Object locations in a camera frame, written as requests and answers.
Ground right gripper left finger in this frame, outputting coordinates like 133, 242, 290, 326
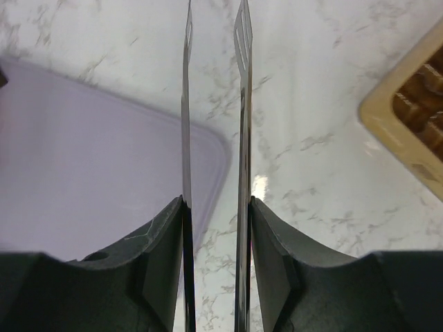
1, 197, 182, 331

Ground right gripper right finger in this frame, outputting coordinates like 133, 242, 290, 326
250, 199, 442, 331

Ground metal tongs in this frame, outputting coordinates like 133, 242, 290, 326
181, 1, 253, 331

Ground gold chocolate box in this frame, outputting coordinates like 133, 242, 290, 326
359, 21, 442, 199

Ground lavender plastic tray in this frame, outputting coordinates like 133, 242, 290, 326
0, 57, 231, 262

